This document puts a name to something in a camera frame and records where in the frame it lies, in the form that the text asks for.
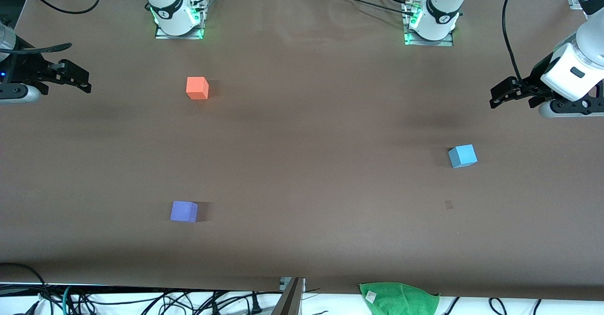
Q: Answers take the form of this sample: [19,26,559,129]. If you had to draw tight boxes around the orange foam block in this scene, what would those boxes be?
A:
[186,77,210,100]

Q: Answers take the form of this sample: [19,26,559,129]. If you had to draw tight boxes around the purple foam block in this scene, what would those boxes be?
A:
[170,201,199,223]

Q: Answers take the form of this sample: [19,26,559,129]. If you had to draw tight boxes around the aluminium profile post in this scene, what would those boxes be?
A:
[271,277,306,315]

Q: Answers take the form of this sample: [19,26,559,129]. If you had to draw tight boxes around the teal cable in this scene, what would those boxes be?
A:
[61,284,74,315]

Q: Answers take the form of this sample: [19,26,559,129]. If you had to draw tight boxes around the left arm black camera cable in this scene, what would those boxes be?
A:
[501,0,525,84]

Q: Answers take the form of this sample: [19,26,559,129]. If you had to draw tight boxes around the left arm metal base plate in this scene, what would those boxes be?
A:
[403,1,454,47]

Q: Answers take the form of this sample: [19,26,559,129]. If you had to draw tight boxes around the brown paper table cover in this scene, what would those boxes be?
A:
[0,0,604,301]

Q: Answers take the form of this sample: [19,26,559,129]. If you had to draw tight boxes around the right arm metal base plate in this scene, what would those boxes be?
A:
[155,0,204,40]

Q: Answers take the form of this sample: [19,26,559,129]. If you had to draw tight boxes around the light blue foam block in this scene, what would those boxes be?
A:
[448,144,478,169]

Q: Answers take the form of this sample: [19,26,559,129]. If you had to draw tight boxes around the green microfibre cloth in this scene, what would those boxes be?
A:
[359,282,440,315]

